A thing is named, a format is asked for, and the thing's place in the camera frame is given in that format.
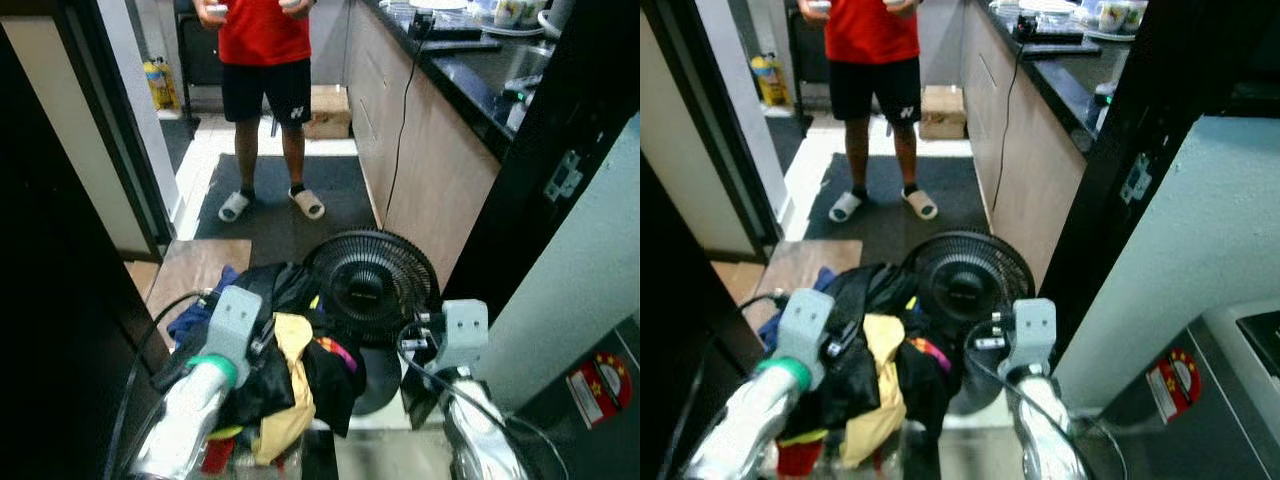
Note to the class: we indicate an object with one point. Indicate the black garment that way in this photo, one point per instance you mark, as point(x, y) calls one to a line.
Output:
point(255, 385)
point(850, 380)

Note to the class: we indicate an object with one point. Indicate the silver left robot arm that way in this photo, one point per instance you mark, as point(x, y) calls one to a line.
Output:
point(745, 430)
point(185, 420)

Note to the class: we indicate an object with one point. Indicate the grey top-load washing machine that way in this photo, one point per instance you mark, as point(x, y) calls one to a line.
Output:
point(1220, 430)
point(580, 440)

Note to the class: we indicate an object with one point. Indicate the black electric fan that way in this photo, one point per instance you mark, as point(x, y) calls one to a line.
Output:
point(372, 285)
point(968, 285)

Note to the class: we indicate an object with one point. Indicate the pink orange garment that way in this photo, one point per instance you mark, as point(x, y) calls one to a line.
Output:
point(930, 352)
point(335, 352)

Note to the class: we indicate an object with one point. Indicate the yellow garment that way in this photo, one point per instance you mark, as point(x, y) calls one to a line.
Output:
point(290, 400)
point(880, 400)

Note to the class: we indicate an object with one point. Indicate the large dark floor mat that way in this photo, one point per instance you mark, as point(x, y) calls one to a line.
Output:
point(290, 235)
point(890, 235)

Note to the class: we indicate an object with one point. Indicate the wooden cabinet black countertop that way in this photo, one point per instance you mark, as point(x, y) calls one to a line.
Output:
point(1030, 170)
point(430, 170)

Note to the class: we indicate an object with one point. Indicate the red yellow round sticker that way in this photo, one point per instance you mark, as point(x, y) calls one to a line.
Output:
point(1175, 385)
point(600, 388)

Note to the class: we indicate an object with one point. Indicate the metal door strike plate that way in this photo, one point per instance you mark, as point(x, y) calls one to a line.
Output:
point(563, 178)
point(1136, 180)

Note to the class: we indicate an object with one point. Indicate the blue garment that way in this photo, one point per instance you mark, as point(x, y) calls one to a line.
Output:
point(770, 325)
point(190, 322)

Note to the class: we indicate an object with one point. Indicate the brown cardboard box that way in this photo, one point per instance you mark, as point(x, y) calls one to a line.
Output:
point(330, 112)
point(943, 112)

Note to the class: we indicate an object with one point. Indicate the red garment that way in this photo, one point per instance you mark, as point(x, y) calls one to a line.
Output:
point(798, 460)
point(218, 455)

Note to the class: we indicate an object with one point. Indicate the dark tinted washer lid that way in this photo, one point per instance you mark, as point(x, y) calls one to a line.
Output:
point(1262, 340)

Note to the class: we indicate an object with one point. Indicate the black flat tray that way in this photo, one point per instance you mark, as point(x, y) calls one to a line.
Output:
point(460, 45)
point(1060, 48)

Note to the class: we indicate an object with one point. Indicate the person in red shirt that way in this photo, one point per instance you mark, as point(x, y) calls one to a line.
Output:
point(262, 40)
point(870, 40)

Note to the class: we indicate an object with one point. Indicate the yellow plastic bottle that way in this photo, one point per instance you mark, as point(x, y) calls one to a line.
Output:
point(158, 88)
point(768, 82)

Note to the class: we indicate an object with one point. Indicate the beige sliding door panel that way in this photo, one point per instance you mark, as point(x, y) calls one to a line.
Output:
point(690, 130)
point(80, 130)

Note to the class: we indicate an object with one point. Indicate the patterned ceramic mug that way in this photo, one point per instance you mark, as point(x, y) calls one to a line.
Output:
point(515, 12)
point(1120, 15)

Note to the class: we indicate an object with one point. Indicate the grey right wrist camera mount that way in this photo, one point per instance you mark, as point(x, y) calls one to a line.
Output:
point(465, 330)
point(1033, 330)

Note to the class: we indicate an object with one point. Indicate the black door frame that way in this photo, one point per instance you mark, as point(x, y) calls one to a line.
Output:
point(1170, 80)
point(560, 100)

